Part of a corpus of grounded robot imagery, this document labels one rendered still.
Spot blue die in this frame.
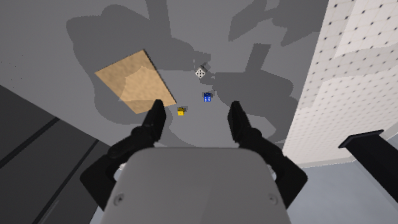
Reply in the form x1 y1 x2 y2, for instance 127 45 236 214
204 93 211 102

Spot white die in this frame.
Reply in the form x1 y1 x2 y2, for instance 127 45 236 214
195 66 206 78

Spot tan square mat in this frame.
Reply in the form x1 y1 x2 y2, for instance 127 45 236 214
95 49 176 114

